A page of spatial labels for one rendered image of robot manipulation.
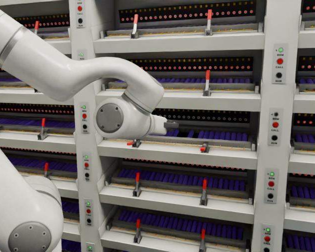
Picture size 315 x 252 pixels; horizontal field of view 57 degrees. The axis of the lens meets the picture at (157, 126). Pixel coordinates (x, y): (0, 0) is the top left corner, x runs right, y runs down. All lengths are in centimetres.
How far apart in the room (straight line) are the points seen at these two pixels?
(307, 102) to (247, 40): 27
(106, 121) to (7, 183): 21
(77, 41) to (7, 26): 61
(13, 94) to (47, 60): 81
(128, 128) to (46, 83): 17
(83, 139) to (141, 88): 64
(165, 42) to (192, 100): 22
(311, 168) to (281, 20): 47
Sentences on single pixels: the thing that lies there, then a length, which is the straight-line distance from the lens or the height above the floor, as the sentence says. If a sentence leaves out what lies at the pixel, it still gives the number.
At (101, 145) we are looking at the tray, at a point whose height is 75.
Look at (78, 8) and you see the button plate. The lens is 119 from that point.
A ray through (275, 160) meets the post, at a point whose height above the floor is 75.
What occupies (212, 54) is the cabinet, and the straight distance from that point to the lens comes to 121.
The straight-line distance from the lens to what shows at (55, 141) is 129.
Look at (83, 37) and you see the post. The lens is 118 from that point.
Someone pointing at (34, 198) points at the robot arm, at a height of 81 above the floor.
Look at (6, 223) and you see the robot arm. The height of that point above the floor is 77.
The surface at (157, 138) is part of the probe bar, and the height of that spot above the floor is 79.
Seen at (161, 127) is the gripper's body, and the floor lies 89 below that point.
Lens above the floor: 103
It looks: 10 degrees down
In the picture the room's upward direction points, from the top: straight up
